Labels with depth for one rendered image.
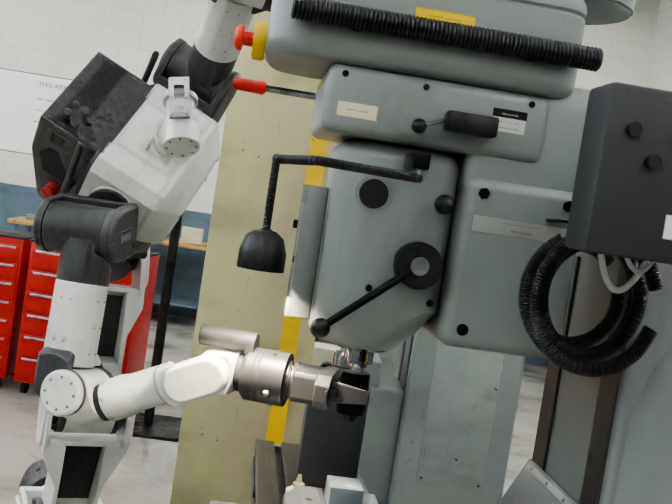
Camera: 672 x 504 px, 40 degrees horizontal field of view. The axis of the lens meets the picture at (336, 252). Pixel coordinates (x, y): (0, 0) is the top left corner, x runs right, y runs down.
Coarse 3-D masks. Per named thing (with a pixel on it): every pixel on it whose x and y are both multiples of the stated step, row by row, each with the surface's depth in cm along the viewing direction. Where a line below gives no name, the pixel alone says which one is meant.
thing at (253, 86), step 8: (240, 80) 151; (248, 80) 152; (256, 80) 152; (240, 88) 152; (248, 88) 152; (256, 88) 152; (264, 88) 152; (272, 88) 152; (280, 88) 152; (288, 88) 153; (296, 96) 153; (304, 96) 153; (312, 96) 153
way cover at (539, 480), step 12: (528, 468) 165; (540, 468) 161; (516, 480) 167; (528, 480) 163; (540, 480) 159; (552, 480) 155; (516, 492) 164; (528, 492) 160; (540, 492) 156; (552, 492) 152; (564, 492) 149
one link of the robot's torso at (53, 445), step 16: (48, 416) 194; (48, 432) 194; (128, 432) 201; (48, 448) 195; (64, 448) 196; (80, 448) 201; (96, 448) 202; (112, 448) 201; (48, 464) 196; (64, 464) 202; (80, 464) 204; (96, 464) 205; (112, 464) 202; (48, 480) 206; (64, 480) 205; (80, 480) 206; (96, 480) 204; (48, 496) 204; (64, 496) 208; (80, 496) 209; (96, 496) 203
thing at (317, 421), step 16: (320, 416) 182; (336, 416) 182; (304, 432) 182; (320, 432) 182; (336, 432) 182; (352, 432) 182; (304, 448) 182; (320, 448) 182; (336, 448) 182; (352, 448) 182; (304, 464) 183; (320, 464) 183; (336, 464) 182; (352, 464) 182; (304, 480) 183; (320, 480) 183
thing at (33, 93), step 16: (0, 80) 1004; (16, 80) 1005; (32, 80) 1007; (48, 80) 1009; (64, 80) 1010; (0, 96) 1005; (16, 96) 1007; (32, 96) 1008; (48, 96) 1010; (0, 112) 1006; (16, 112) 1008; (32, 112) 1009; (0, 128) 1007; (16, 128) 1009; (32, 128) 1010; (0, 144) 1008; (16, 144) 1010
